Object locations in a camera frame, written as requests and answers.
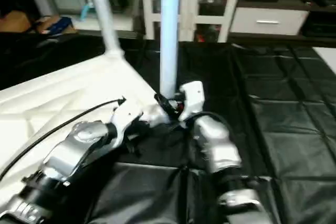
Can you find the white glass-door cabinet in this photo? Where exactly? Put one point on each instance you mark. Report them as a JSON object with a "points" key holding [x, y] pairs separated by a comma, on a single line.
{"points": [[197, 3]]}

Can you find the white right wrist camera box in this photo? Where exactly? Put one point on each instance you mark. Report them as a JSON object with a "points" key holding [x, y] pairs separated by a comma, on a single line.
{"points": [[193, 95]]}

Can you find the brown cardboard box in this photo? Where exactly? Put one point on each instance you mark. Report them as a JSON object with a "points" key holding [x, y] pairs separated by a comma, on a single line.
{"points": [[16, 22]]}

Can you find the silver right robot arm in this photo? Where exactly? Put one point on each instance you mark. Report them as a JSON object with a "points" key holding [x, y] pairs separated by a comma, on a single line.
{"points": [[218, 150]]}

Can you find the blue plastic bag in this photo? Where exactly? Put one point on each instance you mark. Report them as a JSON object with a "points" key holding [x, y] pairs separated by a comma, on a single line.
{"points": [[55, 24]]}

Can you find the black work mat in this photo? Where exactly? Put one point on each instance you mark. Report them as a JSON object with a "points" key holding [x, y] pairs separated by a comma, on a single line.
{"points": [[273, 103]]}

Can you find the white flat board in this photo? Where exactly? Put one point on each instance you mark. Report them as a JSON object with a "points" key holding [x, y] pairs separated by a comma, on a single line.
{"points": [[328, 56]]}

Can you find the white drawer unit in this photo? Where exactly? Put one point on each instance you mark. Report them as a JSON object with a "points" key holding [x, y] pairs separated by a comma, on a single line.
{"points": [[268, 22]]}

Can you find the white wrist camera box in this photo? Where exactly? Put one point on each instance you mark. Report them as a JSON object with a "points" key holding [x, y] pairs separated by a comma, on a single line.
{"points": [[126, 116], [193, 95]]}

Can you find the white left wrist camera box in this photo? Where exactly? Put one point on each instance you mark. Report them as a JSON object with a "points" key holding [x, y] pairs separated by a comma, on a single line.
{"points": [[126, 116]]}

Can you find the white plastic table top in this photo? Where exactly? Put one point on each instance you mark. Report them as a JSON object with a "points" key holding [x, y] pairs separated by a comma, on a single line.
{"points": [[52, 98]]}

